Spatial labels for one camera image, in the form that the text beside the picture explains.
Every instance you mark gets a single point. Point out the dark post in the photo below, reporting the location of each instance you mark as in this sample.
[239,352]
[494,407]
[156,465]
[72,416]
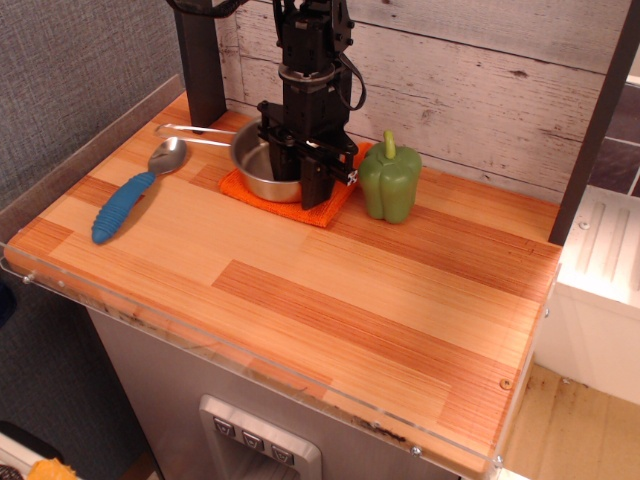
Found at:
[201,64]
[614,82]

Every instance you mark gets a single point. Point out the silver dispenser panel with buttons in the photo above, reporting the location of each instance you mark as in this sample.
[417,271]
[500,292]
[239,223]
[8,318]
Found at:
[244,446]

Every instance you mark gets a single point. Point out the dark left post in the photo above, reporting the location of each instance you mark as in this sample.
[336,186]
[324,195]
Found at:
[201,64]

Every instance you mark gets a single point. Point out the clear acrylic table guard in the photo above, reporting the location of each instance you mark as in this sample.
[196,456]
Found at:
[420,343]

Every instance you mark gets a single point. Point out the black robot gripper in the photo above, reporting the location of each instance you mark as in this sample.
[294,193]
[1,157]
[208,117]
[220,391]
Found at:
[306,133]

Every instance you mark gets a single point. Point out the green toy bell pepper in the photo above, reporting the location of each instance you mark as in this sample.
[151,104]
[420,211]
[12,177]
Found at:
[388,177]

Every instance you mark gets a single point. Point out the orange cloth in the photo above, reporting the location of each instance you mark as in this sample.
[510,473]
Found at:
[320,216]

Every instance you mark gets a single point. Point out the white ridged sink unit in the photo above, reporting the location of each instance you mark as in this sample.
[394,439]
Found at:
[590,332]

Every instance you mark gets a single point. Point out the silver steel pot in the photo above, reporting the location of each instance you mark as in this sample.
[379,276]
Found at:
[249,154]

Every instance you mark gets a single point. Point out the dark right post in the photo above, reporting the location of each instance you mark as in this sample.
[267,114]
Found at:
[614,82]

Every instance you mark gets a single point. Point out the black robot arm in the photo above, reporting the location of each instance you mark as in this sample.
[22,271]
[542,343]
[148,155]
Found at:
[313,36]

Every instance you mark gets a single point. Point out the blue handled spoon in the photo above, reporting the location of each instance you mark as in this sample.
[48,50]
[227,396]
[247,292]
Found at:
[167,157]

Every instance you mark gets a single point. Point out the yellow orange object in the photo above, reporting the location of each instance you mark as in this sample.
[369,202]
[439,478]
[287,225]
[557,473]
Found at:
[51,469]

